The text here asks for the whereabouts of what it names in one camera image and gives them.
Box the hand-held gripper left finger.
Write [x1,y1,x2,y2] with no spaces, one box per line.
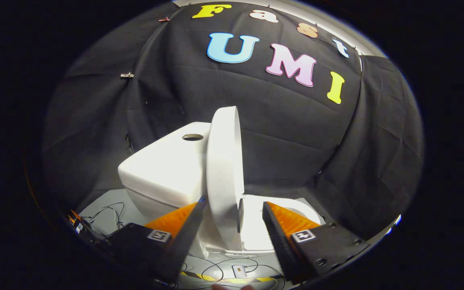
[103,197,209,284]

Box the white toilet body with tank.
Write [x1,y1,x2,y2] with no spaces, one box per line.
[118,122,326,259]

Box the yellow black floor tape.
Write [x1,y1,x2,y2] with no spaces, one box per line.
[181,271,276,284]

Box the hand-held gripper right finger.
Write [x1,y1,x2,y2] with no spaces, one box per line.
[262,201,372,284]

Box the thin black cable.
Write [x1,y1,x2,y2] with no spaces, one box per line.
[88,202,126,239]
[179,253,286,290]

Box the white toilet lid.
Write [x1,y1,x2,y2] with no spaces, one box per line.
[205,106,244,253]

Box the black backdrop cloth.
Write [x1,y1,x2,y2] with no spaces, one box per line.
[42,2,424,243]

